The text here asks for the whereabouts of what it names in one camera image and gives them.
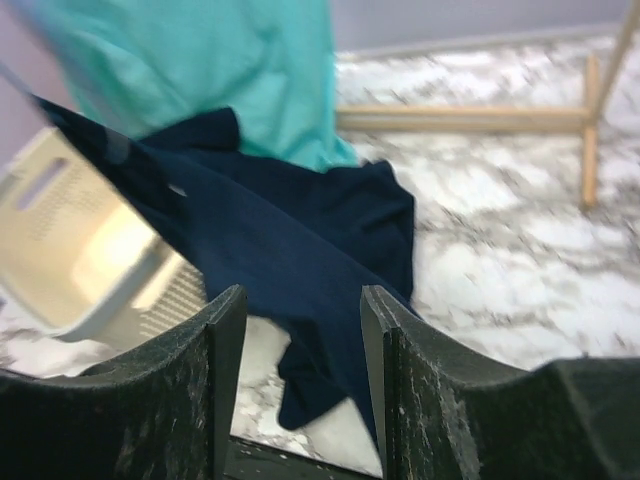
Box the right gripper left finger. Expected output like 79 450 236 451
1 285 247 479

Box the navy blue t shirt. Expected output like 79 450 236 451
38 99 415 430

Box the cream plastic laundry basket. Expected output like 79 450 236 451
1 128 206 351

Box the wooden clothes rack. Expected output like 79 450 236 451
336 1 639 210

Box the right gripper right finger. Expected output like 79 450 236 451
361 286 639 479

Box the teal t shirt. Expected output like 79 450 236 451
14 0 357 171

